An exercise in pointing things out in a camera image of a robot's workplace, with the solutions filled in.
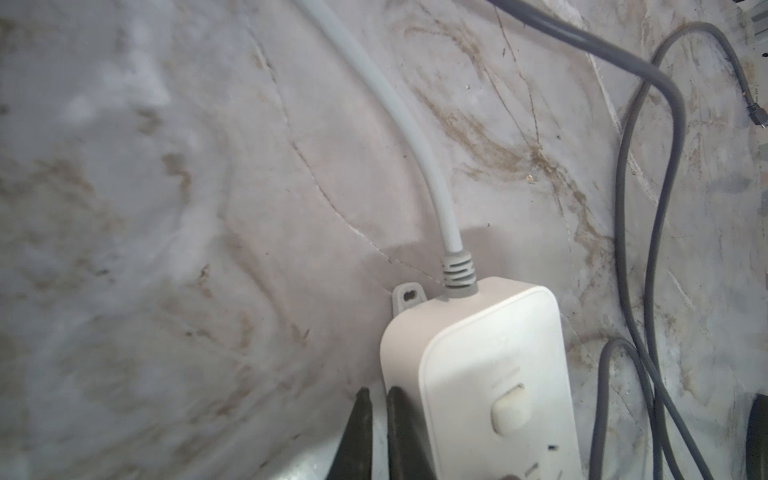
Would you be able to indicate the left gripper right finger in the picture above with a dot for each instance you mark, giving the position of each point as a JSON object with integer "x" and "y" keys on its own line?
{"x": 406, "y": 456}

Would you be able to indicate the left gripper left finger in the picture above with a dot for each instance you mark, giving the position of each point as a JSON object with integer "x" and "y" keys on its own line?
{"x": 353, "y": 458}

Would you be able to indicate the white power strip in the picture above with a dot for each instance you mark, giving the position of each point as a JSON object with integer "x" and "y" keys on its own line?
{"x": 487, "y": 378}

